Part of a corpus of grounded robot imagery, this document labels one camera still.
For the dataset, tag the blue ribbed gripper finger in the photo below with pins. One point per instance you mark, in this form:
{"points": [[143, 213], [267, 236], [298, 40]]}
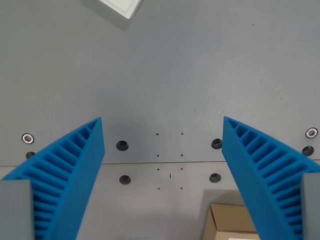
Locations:
{"points": [[260, 180], [75, 175]]}

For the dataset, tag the silver hex socket screw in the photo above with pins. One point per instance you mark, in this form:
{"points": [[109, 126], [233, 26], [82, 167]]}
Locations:
{"points": [[311, 132], [27, 138]]}

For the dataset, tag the brown cardboard box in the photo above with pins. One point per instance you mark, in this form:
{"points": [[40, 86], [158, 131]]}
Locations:
{"points": [[230, 220]]}

